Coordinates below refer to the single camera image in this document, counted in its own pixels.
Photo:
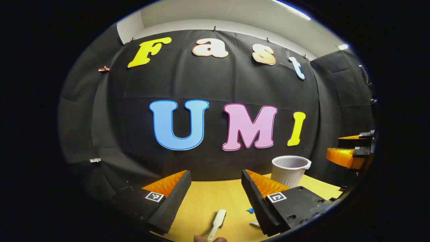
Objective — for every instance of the wooden desktop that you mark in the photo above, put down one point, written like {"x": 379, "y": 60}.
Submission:
{"x": 208, "y": 198}

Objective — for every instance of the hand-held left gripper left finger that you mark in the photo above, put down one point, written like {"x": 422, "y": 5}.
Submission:
{"x": 171, "y": 205}

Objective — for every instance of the white ribbed garbage bin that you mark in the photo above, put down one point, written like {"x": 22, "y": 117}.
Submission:
{"x": 289, "y": 176}

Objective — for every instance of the small white broom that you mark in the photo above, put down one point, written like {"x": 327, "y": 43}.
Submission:
{"x": 218, "y": 220}

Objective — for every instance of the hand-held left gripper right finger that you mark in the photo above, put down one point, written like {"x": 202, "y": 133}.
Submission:
{"x": 257, "y": 205}

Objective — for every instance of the white clip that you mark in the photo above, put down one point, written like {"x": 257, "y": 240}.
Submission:
{"x": 95, "y": 160}

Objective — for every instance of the copper clip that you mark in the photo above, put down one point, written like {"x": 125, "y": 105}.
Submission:
{"x": 103, "y": 69}

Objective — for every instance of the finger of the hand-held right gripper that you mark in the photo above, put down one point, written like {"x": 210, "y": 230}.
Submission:
{"x": 344, "y": 158}
{"x": 351, "y": 142}

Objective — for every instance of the white dustpan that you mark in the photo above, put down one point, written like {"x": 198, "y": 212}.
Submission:
{"x": 255, "y": 224}

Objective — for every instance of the ceiling light strip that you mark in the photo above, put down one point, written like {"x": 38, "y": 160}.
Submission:
{"x": 343, "y": 47}

